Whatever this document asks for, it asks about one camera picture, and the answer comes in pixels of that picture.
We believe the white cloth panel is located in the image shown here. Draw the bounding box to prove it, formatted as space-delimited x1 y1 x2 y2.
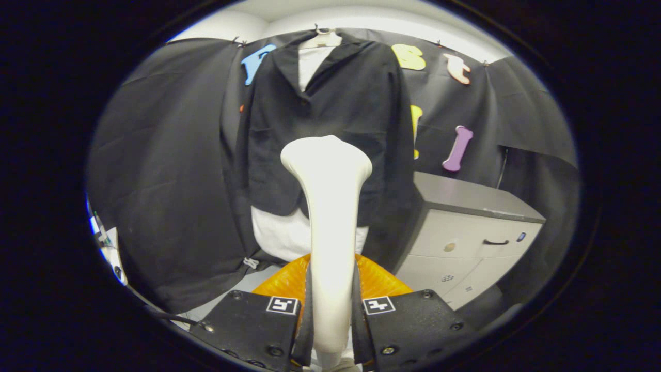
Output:
251 46 370 263

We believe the white device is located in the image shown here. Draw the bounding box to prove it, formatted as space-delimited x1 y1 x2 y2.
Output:
87 199 129 286

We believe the white wall cable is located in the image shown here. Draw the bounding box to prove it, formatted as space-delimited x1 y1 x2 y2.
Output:
497 147 509 189

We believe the black suit jacket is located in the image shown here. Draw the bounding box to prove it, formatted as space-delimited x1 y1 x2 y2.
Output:
235 32 416 228

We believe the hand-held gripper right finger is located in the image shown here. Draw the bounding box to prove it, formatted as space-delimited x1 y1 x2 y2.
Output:
353 253 473 371

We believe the grey cabinet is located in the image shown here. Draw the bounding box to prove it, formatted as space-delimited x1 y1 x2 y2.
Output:
395 172 546 311

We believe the black cable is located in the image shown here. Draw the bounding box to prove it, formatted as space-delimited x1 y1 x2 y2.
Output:
147 307 204 327

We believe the beige plastic hanger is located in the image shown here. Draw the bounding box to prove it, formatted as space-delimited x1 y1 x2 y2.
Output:
301 28 342 50

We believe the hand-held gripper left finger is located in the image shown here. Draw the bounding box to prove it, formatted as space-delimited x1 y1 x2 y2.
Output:
188 253 313 372

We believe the black backdrop cloth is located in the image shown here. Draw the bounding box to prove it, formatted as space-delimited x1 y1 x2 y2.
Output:
87 28 581 316

